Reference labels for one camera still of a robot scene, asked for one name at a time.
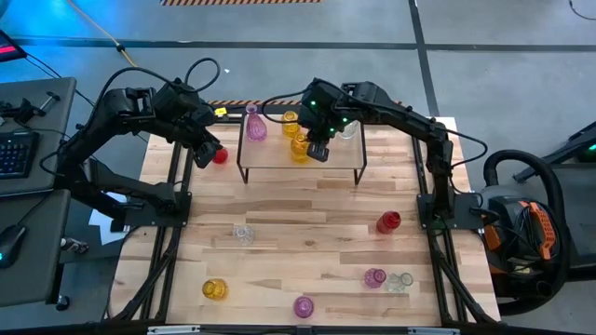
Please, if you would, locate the wooden shelf black frame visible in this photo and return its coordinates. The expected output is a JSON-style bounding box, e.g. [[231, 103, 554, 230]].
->
[[236, 113, 368, 186]]

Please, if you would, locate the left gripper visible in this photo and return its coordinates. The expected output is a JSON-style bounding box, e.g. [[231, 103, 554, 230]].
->
[[183, 113, 224, 169]]

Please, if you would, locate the orange and black device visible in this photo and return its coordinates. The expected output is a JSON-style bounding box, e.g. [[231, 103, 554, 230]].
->
[[481, 194, 560, 299]]

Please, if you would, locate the white paper sheet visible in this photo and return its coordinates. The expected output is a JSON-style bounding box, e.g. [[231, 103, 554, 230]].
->
[[87, 180, 130, 247]]

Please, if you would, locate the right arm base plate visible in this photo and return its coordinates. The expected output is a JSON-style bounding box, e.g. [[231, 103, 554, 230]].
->
[[415, 192, 486, 233]]

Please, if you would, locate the pink teardrop glass vase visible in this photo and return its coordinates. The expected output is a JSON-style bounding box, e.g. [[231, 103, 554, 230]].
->
[[245, 102, 269, 143]]

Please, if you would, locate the clear tall glass vase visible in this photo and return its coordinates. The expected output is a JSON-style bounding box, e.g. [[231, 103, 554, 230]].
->
[[338, 119, 360, 141]]

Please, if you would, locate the grey desk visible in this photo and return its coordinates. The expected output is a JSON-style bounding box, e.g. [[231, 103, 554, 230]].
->
[[0, 188, 72, 308], [0, 76, 78, 197]]

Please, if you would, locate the black stand with green light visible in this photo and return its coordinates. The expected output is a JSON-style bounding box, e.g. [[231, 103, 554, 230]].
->
[[511, 119, 596, 185]]

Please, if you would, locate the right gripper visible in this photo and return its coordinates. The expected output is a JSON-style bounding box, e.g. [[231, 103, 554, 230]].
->
[[297, 80, 349, 164]]

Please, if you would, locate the clear bell glass vase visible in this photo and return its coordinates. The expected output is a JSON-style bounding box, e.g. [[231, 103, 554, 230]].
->
[[385, 271, 415, 294]]

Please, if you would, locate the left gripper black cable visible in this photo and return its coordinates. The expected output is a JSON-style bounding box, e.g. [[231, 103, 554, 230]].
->
[[90, 57, 223, 136]]

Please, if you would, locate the monitor with red screen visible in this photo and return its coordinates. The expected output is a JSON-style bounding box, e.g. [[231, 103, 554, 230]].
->
[[0, 29, 28, 64]]

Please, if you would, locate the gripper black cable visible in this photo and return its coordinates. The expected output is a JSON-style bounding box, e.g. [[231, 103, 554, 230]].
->
[[90, 57, 223, 136], [259, 87, 309, 125]]

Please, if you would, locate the yellow glass vase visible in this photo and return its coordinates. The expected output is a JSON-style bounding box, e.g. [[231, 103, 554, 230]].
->
[[280, 110, 301, 140], [201, 277, 229, 302], [290, 132, 312, 165]]

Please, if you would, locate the red ribbed glass vase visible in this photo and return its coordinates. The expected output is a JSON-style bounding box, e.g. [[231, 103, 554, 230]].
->
[[375, 210, 402, 235]]

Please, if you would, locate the silver metal bracket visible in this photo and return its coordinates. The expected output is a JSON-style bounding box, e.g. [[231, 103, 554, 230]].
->
[[146, 325, 202, 335], [407, 327, 462, 335]]

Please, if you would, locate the pink ribbed glass vase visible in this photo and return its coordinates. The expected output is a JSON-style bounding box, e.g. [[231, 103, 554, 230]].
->
[[363, 267, 387, 289], [292, 295, 316, 320]]

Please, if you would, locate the metal handle knob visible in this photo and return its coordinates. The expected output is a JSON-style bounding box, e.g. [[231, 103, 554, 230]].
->
[[59, 236, 90, 255]]

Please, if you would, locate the black keyboard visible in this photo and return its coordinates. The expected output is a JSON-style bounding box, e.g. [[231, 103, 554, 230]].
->
[[0, 129, 41, 181]]

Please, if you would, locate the black desk clamp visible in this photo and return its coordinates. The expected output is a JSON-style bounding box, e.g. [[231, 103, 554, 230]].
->
[[0, 90, 61, 126]]

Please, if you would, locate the black corrugated hose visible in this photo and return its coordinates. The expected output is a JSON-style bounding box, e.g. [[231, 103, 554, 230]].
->
[[481, 148, 573, 317]]

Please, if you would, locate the black aluminium table frame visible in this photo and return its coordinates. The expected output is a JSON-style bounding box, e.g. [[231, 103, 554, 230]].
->
[[107, 114, 502, 327]]

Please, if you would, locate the hazard-striped black mat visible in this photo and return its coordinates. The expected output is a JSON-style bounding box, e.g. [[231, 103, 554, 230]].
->
[[204, 99, 407, 117]]

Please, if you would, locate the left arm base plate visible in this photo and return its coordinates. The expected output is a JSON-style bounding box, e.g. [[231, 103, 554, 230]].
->
[[121, 189, 193, 230]]

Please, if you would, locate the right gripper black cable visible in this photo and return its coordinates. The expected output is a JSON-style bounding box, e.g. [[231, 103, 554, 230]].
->
[[259, 87, 309, 125]]

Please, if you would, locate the clear squat glass vase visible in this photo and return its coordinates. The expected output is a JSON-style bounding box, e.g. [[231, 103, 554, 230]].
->
[[232, 224, 256, 247]]

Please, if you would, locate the black computer mouse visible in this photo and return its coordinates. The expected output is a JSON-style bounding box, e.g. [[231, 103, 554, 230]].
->
[[0, 224, 28, 270]]

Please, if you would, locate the yellow extension cable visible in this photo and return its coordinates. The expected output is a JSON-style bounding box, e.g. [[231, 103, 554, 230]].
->
[[64, 0, 139, 69]]

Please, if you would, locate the thin black floor cable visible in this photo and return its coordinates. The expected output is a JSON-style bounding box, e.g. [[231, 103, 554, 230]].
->
[[566, 0, 596, 22]]

